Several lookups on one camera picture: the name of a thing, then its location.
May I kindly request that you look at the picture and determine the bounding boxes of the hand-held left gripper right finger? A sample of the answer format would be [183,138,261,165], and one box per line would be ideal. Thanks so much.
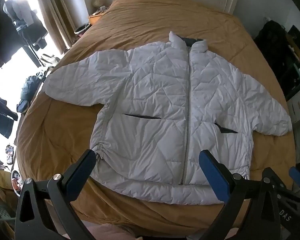
[199,149,282,240]

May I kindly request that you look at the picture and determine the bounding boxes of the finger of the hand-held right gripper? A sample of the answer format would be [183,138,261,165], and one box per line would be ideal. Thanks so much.
[289,166,300,200]

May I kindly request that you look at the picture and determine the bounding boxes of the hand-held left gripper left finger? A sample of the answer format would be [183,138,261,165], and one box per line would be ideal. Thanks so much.
[15,149,98,240]

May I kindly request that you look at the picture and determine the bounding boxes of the white puffer jacket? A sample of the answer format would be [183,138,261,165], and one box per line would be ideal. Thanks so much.
[44,31,293,205]

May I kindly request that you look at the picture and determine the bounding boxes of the hanging dark clothes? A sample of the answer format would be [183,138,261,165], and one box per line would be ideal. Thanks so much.
[0,0,49,68]

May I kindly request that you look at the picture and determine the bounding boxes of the dark backpack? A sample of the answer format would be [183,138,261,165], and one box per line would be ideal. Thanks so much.
[16,71,47,113]

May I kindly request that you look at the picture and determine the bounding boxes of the dark shelf unit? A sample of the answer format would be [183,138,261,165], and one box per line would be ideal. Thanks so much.
[282,25,300,100]

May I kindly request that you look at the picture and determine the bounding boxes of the black bag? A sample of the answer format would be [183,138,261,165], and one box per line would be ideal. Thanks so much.
[254,20,290,63]

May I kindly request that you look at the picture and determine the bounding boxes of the round bin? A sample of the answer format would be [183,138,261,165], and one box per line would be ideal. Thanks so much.
[74,23,91,35]

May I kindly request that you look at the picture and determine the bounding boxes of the wooden nightstand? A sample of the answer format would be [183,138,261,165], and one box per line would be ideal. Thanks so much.
[87,12,108,26]

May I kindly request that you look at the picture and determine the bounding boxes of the beige curtain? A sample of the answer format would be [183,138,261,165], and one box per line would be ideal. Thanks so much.
[31,0,88,53]

